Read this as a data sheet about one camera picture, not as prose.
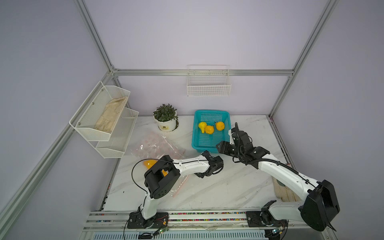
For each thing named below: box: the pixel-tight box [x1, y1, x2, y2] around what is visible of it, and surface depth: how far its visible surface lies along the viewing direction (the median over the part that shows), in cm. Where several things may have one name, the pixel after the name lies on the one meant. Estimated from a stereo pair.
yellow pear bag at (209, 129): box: [204, 125, 215, 135], surface depth 109 cm
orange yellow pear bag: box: [216, 121, 225, 131], surface depth 110 cm
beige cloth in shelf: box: [94, 96, 128, 133], surface depth 81 cm
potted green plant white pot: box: [153, 103, 179, 133], surface depth 100 cm
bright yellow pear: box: [198, 121, 207, 134], surface depth 110 cm
